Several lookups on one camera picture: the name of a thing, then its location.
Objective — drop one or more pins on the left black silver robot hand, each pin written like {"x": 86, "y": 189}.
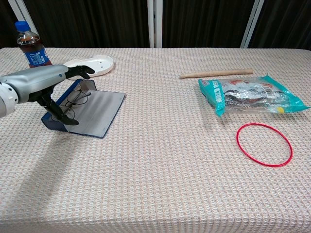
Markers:
{"x": 36, "y": 81}

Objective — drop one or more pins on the black wire eyeglasses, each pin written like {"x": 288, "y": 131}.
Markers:
{"x": 77, "y": 98}

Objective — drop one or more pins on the blue rectangular box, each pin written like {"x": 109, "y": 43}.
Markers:
{"x": 99, "y": 114}

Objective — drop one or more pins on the beige textured tablecloth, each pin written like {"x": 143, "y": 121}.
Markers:
{"x": 155, "y": 157}

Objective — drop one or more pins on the cola bottle with blue cap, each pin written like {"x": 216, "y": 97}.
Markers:
{"x": 35, "y": 55}

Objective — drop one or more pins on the black pleated curtain panel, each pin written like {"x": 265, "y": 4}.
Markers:
{"x": 284, "y": 24}
{"x": 6, "y": 26}
{"x": 204, "y": 24}
{"x": 92, "y": 24}

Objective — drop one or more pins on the white oval plastic tray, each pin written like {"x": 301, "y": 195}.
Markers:
{"x": 97, "y": 63}

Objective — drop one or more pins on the wooden stick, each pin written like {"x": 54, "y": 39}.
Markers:
{"x": 216, "y": 73}

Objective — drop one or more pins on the teal clear snack bag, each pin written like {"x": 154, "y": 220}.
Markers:
{"x": 250, "y": 95}

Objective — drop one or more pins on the white frame post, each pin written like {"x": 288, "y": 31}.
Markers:
{"x": 22, "y": 12}
{"x": 251, "y": 24}
{"x": 154, "y": 24}

